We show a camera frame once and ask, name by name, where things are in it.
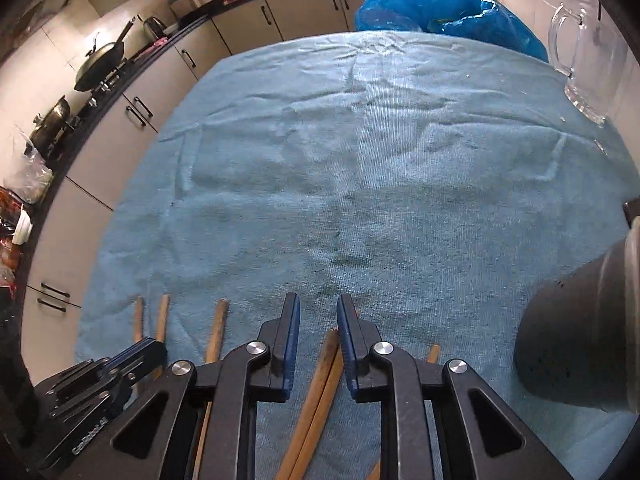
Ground black wok on stove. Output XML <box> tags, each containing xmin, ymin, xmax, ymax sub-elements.
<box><xmin>74</xmin><ymin>18</ymin><xmax>137</xmax><ymax>92</ymax></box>

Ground blue plastic bag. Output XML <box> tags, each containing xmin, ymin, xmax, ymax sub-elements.
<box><xmin>355</xmin><ymin>0</ymin><xmax>549</xmax><ymax>63</ymax></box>

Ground condiment bottles on counter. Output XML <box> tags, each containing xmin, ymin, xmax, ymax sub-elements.
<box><xmin>0</xmin><ymin>138</ymin><xmax>54</xmax><ymax>302</ymax></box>

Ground dark cylindrical utensil holder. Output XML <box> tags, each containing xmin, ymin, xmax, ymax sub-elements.
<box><xmin>514</xmin><ymin>219</ymin><xmax>639</xmax><ymax>415</ymax></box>

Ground lower kitchen cabinets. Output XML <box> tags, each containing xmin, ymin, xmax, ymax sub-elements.
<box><xmin>17</xmin><ymin>0</ymin><xmax>363</xmax><ymax>382</ymax></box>

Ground blue terry towel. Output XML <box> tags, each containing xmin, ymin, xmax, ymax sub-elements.
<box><xmin>75</xmin><ymin>32</ymin><xmax>639</xmax><ymax>479</ymax></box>

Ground steel kettle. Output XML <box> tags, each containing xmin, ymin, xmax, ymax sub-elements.
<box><xmin>143</xmin><ymin>15</ymin><xmax>167</xmax><ymax>42</ymax></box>

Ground steel pot on stove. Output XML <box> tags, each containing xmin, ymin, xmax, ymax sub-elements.
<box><xmin>29</xmin><ymin>96</ymin><xmax>72</xmax><ymax>159</ymax></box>

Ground clear glass pitcher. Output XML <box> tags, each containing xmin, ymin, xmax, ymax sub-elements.
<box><xmin>548</xmin><ymin>3</ymin><xmax>628</xmax><ymax>126</ymax></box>

